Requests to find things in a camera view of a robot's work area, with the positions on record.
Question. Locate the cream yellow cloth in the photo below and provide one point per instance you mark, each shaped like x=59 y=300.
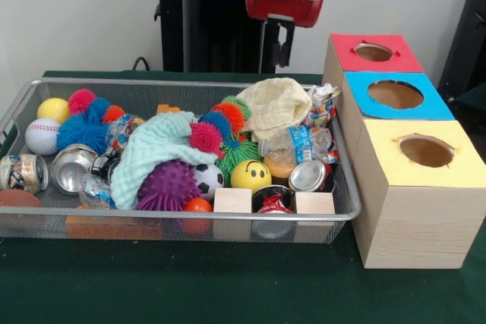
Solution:
x=277 y=107

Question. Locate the mint green cloth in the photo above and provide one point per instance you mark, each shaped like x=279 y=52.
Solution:
x=152 y=149

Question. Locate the black upright panel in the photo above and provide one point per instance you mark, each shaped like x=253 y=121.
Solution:
x=467 y=35

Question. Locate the green spiky ball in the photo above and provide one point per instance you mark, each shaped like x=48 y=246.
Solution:
x=235 y=157

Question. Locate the green cloth side table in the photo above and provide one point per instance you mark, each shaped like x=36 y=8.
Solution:
x=474 y=102

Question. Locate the small soccer ball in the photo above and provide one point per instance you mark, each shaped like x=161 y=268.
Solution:
x=209 y=181

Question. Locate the white baseball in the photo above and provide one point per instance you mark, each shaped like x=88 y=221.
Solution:
x=41 y=136

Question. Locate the purple spiky ball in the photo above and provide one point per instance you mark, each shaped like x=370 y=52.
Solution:
x=167 y=187

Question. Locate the plain wooden cube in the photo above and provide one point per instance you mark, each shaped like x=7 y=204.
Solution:
x=314 y=203
x=233 y=200

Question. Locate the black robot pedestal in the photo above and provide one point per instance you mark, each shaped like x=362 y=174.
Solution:
x=212 y=35

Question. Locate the blue puffer ball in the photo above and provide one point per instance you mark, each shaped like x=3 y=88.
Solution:
x=81 y=128

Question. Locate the metal mesh bin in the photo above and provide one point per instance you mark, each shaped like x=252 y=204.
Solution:
x=114 y=231

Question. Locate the yellow smiley ball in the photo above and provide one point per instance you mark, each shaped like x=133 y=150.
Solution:
x=250 y=178

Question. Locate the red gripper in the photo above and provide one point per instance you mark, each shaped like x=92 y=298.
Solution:
x=284 y=7

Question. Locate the multicolour puffer caterpillar toy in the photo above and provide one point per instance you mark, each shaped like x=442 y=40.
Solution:
x=218 y=123

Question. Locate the dark green table cloth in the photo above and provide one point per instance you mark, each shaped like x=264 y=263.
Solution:
x=228 y=286

